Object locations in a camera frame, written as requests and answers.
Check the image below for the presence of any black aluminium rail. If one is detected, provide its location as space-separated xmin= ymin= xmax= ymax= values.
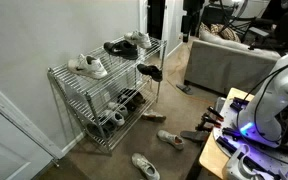
xmin=230 ymin=96 xmax=250 ymax=113
xmin=222 ymin=127 xmax=252 ymax=139
xmin=216 ymin=135 xmax=282 ymax=180

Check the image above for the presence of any small patterned pillow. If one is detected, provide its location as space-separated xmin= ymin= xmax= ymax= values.
xmin=198 ymin=21 xmax=213 ymax=38

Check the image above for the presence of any chrome wire shelf rack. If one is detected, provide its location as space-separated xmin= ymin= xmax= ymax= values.
xmin=46 ymin=34 xmax=168 ymax=156

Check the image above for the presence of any white sneaker with black swoosh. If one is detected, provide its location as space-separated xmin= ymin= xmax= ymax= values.
xmin=67 ymin=53 xmax=109 ymax=80
xmin=123 ymin=30 xmax=153 ymax=50

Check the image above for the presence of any black sandal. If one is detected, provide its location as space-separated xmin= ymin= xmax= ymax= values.
xmin=116 ymin=91 xmax=135 ymax=113

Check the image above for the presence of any grey metal mounting plate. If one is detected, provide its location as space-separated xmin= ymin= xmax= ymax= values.
xmin=213 ymin=96 xmax=288 ymax=180

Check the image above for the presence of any black orange clamp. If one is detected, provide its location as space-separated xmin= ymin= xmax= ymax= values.
xmin=206 ymin=105 xmax=225 ymax=123
xmin=201 ymin=113 xmax=222 ymax=129
xmin=194 ymin=122 xmax=215 ymax=133

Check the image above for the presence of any white running sneaker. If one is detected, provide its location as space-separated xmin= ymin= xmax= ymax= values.
xmin=131 ymin=152 xmax=161 ymax=180

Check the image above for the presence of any dark grey flat sandal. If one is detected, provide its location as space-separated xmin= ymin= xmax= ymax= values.
xmin=179 ymin=130 xmax=210 ymax=143

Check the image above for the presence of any grey sofa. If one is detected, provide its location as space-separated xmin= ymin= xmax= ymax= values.
xmin=183 ymin=23 xmax=282 ymax=96

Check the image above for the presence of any grey sneaker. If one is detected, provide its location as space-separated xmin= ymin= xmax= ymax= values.
xmin=156 ymin=129 xmax=186 ymax=151

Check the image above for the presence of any patterned brown pillow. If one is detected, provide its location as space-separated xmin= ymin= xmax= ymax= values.
xmin=210 ymin=23 xmax=242 ymax=44

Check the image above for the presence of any dark slip-on shoe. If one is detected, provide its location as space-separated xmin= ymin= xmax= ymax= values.
xmin=86 ymin=121 xmax=117 ymax=139

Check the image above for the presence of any wooden table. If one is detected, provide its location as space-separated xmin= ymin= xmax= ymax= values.
xmin=198 ymin=87 xmax=288 ymax=180

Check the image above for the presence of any shoe with brown sole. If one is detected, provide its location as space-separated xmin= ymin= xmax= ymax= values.
xmin=141 ymin=109 xmax=167 ymax=123

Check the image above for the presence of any white VR controller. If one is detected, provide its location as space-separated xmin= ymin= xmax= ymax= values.
xmin=224 ymin=143 xmax=262 ymax=180

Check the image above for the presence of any black stand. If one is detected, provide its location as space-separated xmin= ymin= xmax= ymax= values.
xmin=180 ymin=0 xmax=206 ymax=44

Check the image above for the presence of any orange extension cable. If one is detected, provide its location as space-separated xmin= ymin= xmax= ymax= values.
xmin=165 ymin=43 xmax=218 ymax=103

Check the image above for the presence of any black low shoe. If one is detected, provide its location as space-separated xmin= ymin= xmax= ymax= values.
xmin=136 ymin=63 xmax=164 ymax=83

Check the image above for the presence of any small white sneaker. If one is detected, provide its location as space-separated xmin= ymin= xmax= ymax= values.
xmin=107 ymin=101 xmax=129 ymax=118
xmin=98 ymin=109 xmax=126 ymax=128

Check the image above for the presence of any dark slipper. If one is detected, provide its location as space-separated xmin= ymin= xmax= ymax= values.
xmin=175 ymin=83 xmax=194 ymax=96

